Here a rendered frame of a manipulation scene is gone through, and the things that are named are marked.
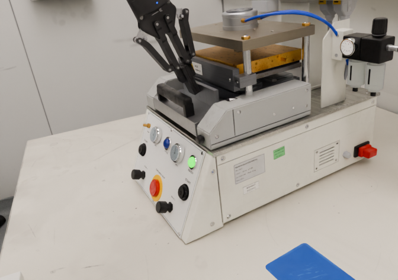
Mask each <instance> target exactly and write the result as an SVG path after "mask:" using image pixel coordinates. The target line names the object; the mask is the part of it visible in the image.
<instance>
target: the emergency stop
mask: <svg viewBox="0 0 398 280"><path fill-rule="evenodd" d="M149 190H150V194H151V196H153V197H157V196H158V194H159V191H160V183H159V181H158V180H157V179H153V180H152V181H151V183H150V188H149Z"/></svg>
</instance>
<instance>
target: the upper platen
mask: <svg viewBox="0 0 398 280"><path fill-rule="evenodd" d="M195 56H197V57H201V58H203V59H207V60H211V61H214V62H218V63H221V64H224V65H228V66H232V67H236V68H238V69H239V74H242V73H243V56H242V51H238V50H233V49H228V48H225V47H219V46H214V47H209V48H206V49H201V50H196V51H195ZM300 60H301V49H300V48H296V47H289V46H282V45H277V44H272V45H269V46H264V47H260V48H257V49H252V50H251V65H252V72H253V73H256V79H259V78H263V77H266V76H269V75H273V74H276V73H280V72H284V71H286V70H290V69H294V68H297V67H301V62H300Z"/></svg>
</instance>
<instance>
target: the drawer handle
mask: <svg viewBox="0 0 398 280"><path fill-rule="evenodd" d="M156 87H157V94H158V100H159V101H163V100H166V99H168V100H170V101H172V102H173V103H175V104H177V105H179V106H180V107H182V108H183V110H184V116H185V117H190V116H193V115H195V114H194V105H193V103H192V98H191V97H190V96H188V95H186V94H183V93H182V92H180V91H177V90H176V89H174V88H171V87H170V86H168V85H165V84H164V83H160V84H157V86H156Z"/></svg>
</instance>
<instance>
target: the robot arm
mask: <svg viewBox="0 0 398 280"><path fill-rule="evenodd" d="M126 1H127V2H128V4H129V6H130V8H131V10H132V11H133V14H134V16H135V17H136V19H137V23H138V28H139V32H138V33H137V36H136V37H134V38H133V41H134V42H135V43H136V44H138V45H140V46H142V47H143V48H144V49H145V50H146V51H147V52H148V53H149V55H150V56H151V57H152V58H153V59H154V60H155V62H156V63H157V64H158V65H159V66H160V67H161V68H162V69H163V70H164V71H166V72H169V73H171V72H173V71H174V72H175V74H176V76H177V78H178V80H179V81H180V82H181V83H185V86H186V87H187V89H188V91H189V93H191V94H194V95H196V94H198V93H199V92H200V90H199V87H198V85H197V83H196V81H195V79H194V77H193V76H195V71H194V69H193V67H192V60H191V59H192V58H193V57H194V56H195V48H194V43H193V40H192V35H191V30H190V24H189V21H188V19H189V9H188V8H176V6H175V5H174V4H173V3H172V2H171V1H170V0H126ZM176 17H177V19H178V22H179V27H180V30H181V35H182V40H183V43H184V46H183V44H182V42H181V40H180V38H179V36H178V32H177V30H176V28H175V19H176ZM145 33H146V34H148V35H150V36H152V37H154V38H155V39H156V41H157V42H158V43H159V45H160V47H161V49H162V51H163V53H164V55H165V57H166V59H167V61H168V63H169V64H168V63H167V62H166V61H165V59H164V58H163V57H162V56H161V55H160V54H159V53H158V52H157V51H156V49H155V48H154V47H153V46H152V45H151V44H150V43H149V42H148V41H147V37H146V36H145ZM165 34H167V35H168V37H169V39H170V41H171V43H172V45H173V47H174V49H175V51H176V53H177V55H178V57H179V59H180V61H181V62H182V63H180V64H179V63H178V61H177V59H176V57H175V55H174V53H173V51H172V49H171V47H170V45H169V43H168V41H167V37H166V35H165Z"/></svg>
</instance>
